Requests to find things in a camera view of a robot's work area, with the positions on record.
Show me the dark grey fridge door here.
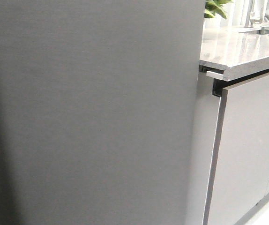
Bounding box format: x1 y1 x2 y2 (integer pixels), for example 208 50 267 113
0 0 205 225

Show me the left grey cabinet door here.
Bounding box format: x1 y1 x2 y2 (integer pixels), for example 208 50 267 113
203 73 269 225

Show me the white cabinet side panel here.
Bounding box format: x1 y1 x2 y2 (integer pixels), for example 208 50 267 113
185 72 220 225

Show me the grey stone countertop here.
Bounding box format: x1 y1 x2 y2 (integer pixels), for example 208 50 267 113
199 27 269 82

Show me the white ribbed plant pot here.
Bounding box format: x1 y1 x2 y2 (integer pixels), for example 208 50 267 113
203 15 221 30

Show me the green leafy plant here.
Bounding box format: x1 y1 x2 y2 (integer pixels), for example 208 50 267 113
204 0 233 19

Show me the silver kitchen faucet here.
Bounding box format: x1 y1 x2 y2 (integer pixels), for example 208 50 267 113
244 0 264 28

